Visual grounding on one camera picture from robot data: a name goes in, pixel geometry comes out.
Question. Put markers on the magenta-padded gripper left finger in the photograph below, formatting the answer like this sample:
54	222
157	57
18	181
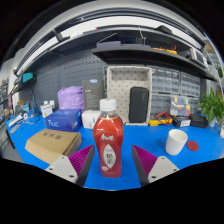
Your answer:
63	166

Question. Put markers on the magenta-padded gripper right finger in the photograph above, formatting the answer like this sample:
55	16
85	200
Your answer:
160	166

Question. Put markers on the red drink bottle white cap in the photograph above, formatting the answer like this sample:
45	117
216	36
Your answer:
108	133

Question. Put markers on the brown cardboard box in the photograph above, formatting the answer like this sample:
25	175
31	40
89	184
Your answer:
50	143

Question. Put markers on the white cup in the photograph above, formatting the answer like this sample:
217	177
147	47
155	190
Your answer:
175	143

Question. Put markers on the flat round red coaster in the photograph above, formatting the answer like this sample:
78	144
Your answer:
193	146

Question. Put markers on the yellow multimeter with red leads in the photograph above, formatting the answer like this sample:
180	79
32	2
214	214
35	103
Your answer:
156	122

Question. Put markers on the blue carton box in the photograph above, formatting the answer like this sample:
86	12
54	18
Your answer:
63	120

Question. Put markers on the black box with white label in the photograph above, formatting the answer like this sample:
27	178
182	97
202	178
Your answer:
181	122

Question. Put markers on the small white box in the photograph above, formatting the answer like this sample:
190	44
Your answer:
89	119

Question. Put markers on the small white card stand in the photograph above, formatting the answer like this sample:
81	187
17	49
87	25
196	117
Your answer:
46	111

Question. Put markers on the flat black box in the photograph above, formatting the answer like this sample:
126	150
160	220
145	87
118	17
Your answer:
199	121

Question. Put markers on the clear compartment box colourful parts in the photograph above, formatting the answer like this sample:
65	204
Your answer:
181	106

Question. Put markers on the purple plastic bag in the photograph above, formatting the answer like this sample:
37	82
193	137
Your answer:
70	98

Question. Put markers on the small white block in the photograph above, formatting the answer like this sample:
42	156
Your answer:
222	132

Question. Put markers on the dark grey flat package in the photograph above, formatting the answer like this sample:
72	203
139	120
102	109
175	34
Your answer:
93	95

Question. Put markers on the green potted plant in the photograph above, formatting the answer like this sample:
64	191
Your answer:
211	106

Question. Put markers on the grey small-parts drawer cabinet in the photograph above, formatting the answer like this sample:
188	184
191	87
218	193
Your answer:
170	83

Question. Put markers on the white perforated tray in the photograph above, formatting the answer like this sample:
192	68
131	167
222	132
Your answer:
118	86

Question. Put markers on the teal holder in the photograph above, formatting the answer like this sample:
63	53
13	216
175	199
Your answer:
27	77

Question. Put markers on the white metal rack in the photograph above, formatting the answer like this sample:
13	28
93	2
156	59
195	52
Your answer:
213	56

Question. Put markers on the black wall shelf unit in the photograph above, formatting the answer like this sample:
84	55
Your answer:
133	53

